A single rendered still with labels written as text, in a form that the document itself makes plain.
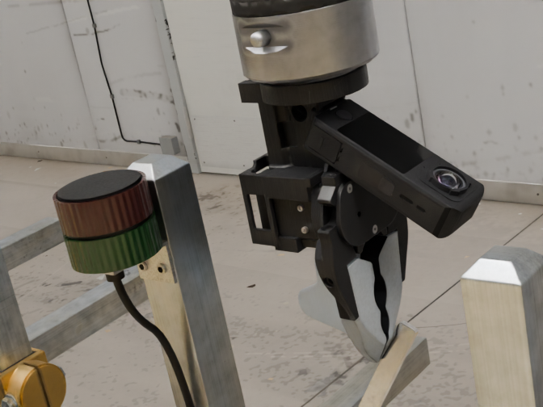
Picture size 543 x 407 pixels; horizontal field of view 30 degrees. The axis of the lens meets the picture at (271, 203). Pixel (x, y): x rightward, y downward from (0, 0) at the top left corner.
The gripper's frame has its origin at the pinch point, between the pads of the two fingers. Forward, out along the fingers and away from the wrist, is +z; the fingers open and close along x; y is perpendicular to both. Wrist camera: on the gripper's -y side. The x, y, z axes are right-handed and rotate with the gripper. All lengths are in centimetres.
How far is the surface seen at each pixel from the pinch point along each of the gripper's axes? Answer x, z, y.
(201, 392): 9.6, 0.3, 9.0
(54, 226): -20, 5, 63
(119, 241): 14.2, -13.3, 8.0
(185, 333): 9.6, -4.3, 9.3
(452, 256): -210, 101, 124
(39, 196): -224, 103, 356
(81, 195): 14.5, -16.3, 10.2
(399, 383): -18.7, 16.4, 12.8
